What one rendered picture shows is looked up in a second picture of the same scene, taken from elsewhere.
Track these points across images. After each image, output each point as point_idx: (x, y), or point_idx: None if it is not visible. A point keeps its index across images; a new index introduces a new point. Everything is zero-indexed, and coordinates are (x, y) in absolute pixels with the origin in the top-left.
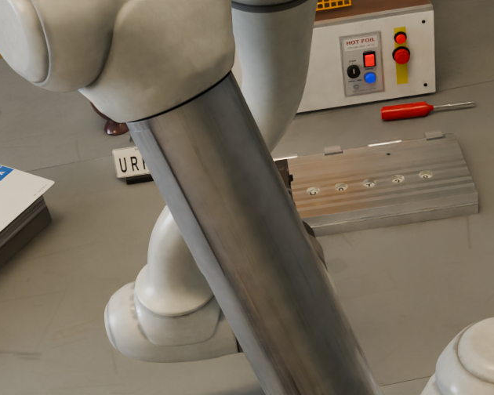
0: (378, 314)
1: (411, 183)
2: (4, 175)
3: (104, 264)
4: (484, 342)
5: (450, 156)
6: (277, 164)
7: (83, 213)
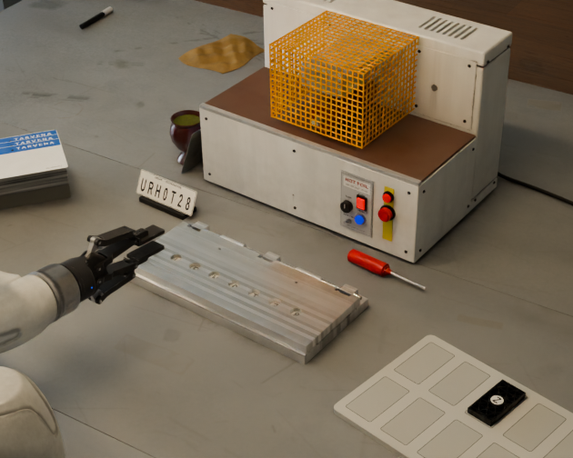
0: (145, 382)
1: (277, 311)
2: (50, 145)
3: (57, 243)
4: None
5: (331, 311)
6: (152, 229)
7: (92, 204)
